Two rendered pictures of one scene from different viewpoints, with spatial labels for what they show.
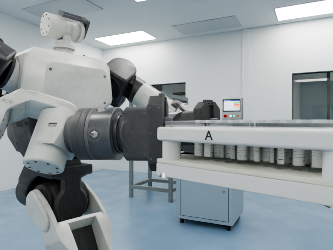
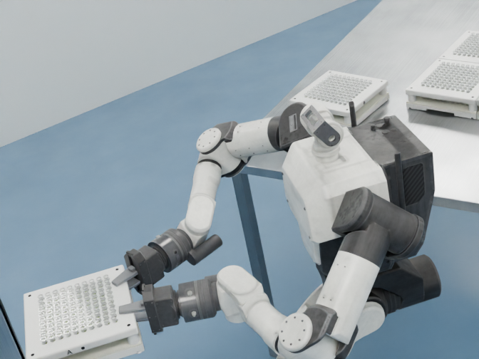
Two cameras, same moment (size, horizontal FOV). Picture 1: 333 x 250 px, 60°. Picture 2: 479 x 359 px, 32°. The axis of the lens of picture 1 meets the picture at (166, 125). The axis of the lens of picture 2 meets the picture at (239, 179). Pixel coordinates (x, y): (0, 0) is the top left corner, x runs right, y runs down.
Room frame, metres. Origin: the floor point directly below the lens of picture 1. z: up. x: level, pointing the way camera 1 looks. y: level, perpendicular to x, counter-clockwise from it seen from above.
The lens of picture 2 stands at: (1.67, -1.06, 2.24)
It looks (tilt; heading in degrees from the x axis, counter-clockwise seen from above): 32 degrees down; 128
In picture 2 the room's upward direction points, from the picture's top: 12 degrees counter-clockwise
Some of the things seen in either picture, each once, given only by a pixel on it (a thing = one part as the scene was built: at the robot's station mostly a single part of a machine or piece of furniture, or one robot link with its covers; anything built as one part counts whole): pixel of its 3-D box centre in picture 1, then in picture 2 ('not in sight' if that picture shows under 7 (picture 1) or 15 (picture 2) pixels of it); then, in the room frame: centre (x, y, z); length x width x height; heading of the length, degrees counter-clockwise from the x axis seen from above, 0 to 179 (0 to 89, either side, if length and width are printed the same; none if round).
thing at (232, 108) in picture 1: (232, 125); not in sight; (3.31, -0.75, 1.07); 0.23 x 0.10 x 0.62; 64
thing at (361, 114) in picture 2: not in sight; (340, 105); (0.41, 1.16, 0.91); 0.24 x 0.24 x 0.02; 82
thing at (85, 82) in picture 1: (54, 102); (358, 198); (0.89, 0.35, 1.15); 0.34 x 0.30 x 0.36; 137
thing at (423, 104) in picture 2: not in sight; (455, 93); (0.77, 1.33, 0.91); 0.24 x 0.24 x 0.02; 86
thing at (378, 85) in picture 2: not in sight; (338, 92); (0.41, 1.16, 0.96); 0.25 x 0.24 x 0.02; 172
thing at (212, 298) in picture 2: not in sight; (224, 294); (0.70, 0.03, 1.06); 0.11 x 0.11 x 0.11; 39
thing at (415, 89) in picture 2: not in sight; (455, 80); (0.77, 1.33, 0.96); 0.25 x 0.24 x 0.02; 176
